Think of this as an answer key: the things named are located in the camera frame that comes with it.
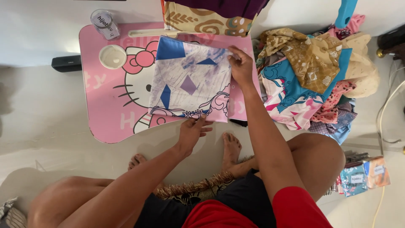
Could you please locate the teal packaged scarf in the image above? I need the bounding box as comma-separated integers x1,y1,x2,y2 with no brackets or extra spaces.
339,163,369,197

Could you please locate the person's right hand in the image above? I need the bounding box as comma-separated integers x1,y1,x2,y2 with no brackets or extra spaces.
227,46,254,89

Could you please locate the white cable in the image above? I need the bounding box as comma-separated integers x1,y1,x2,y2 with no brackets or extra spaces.
372,60,405,228

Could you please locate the dark furniture leg with brass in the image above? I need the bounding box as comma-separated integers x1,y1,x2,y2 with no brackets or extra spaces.
376,25,405,64

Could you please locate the cream plastic ruler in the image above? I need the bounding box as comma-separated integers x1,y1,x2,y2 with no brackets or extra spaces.
128,28,203,38

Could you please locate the striped grey white cloth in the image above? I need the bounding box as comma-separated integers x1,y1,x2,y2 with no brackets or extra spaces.
0,197,28,228

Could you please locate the person's left hand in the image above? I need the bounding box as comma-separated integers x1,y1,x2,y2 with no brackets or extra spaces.
178,113,214,149

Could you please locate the heap of colourful scarves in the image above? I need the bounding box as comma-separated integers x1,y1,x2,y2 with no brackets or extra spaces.
253,14,380,145

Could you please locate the clear plastic jar with label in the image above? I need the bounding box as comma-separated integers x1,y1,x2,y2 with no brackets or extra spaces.
90,9,121,41

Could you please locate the pink cartoon cat lap table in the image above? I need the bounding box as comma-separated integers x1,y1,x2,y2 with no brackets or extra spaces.
78,22,262,144

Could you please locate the white round jar lid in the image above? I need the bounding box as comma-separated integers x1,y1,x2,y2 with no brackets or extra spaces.
99,45,127,70

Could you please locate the fringed woven mat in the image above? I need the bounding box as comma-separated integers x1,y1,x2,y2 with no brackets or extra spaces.
155,155,255,203

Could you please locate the blue plastic handle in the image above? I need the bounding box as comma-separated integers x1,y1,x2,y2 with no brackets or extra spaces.
335,0,359,29

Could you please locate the stack of folded patterned cloths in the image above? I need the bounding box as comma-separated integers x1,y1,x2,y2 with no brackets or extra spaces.
161,0,270,38

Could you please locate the orange packaged scarf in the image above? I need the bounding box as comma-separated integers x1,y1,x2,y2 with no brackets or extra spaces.
363,156,391,189

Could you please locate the white blue purple patterned scarf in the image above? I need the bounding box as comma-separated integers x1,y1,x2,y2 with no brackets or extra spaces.
148,36,236,123

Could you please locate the black rectangular speaker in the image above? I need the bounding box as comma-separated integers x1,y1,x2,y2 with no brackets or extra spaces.
51,55,83,73

